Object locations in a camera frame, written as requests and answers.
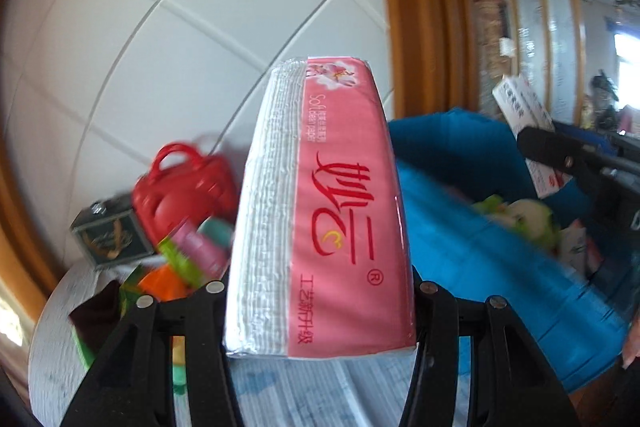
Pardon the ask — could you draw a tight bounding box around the blue plastic crate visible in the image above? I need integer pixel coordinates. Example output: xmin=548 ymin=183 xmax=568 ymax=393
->
xmin=387 ymin=108 xmax=633 ymax=395

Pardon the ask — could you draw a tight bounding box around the green cloth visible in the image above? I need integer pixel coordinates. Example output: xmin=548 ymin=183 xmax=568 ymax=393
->
xmin=70 ymin=327 xmax=96 ymax=368

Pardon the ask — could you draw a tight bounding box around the pale yellow-green plush toy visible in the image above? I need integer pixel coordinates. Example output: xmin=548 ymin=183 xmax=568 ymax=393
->
xmin=472 ymin=197 xmax=561 ymax=253

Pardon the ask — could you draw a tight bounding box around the person's right forearm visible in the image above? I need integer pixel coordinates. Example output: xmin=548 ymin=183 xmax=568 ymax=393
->
xmin=621 ymin=307 xmax=640 ymax=370

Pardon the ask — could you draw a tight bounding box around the small pink tissue pack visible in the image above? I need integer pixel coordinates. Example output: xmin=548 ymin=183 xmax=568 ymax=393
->
xmin=557 ymin=219 xmax=601 ymax=275

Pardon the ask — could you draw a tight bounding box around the cloth-covered round desktop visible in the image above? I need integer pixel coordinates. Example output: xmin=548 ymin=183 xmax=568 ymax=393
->
xmin=27 ymin=257 xmax=501 ymax=427

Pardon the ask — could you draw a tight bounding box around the wooden door frame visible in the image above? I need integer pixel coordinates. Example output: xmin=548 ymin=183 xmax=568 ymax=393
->
xmin=367 ymin=0 xmax=481 ymax=120

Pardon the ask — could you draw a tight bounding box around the wooden frosted glass partition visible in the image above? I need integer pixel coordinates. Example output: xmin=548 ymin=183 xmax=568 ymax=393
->
xmin=450 ymin=0 xmax=640 ymax=128

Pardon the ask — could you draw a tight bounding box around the black coat rack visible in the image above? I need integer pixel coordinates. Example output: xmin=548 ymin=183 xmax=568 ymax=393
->
xmin=590 ymin=69 xmax=621 ymax=130

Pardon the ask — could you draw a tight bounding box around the rolled patterned carpet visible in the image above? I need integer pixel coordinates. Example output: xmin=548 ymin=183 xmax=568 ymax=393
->
xmin=472 ymin=0 xmax=511 ymax=108

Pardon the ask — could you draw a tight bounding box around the red bear-face carry case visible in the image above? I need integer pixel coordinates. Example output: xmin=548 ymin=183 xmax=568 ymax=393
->
xmin=132 ymin=143 xmax=240 ymax=245

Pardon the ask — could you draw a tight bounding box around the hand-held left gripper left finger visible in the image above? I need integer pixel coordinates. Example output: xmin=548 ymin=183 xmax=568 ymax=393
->
xmin=60 ymin=281 xmax=246 ymax=427

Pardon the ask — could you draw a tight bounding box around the window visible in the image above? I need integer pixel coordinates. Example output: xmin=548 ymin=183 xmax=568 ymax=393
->
xmin=607 ymin=19 xmax=640 ymax=108

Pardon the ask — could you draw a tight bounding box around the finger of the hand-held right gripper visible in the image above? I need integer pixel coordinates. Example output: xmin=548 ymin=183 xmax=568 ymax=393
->
xmin=516 ymin=126 xmax=636 ymax=180

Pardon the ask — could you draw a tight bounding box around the white red medicine box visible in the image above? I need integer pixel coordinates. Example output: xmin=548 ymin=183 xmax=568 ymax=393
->
xmin=492 ymin=74 xmax=576 ymax=200

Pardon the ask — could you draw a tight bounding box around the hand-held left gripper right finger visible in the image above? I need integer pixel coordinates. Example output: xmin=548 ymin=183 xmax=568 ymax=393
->
xmin=397 ymin=267 xmax=581 ymax=427

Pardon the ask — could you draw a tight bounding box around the large pink tissue pack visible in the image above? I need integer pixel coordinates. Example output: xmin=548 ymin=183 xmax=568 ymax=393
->
xmin=222 ymin=55 xmax=418 ymax=360

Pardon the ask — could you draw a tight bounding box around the dark green gift box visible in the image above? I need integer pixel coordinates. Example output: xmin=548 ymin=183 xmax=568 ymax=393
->
xmin=70 ymin=194 xmax=156 ymax=270

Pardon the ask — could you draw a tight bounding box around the curved wooden frame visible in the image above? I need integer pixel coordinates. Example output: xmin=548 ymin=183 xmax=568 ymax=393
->
xmin=0 ymin=167 xmax=63 ymax=303

